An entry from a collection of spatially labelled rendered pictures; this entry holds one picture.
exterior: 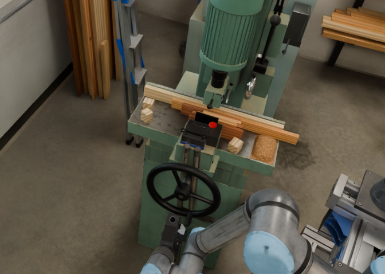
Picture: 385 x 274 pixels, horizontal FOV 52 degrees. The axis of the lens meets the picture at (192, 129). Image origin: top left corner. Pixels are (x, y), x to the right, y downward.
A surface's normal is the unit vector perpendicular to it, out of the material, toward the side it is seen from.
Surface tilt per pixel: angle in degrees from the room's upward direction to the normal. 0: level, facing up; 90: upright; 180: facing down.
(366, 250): 0
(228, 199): 90
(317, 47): 90
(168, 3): 90
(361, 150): 0
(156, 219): 90
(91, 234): 0
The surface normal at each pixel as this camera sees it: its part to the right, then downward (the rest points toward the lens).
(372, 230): 0.14, -0.71
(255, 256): -0.39, 0.56
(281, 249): 0.33, -0.60
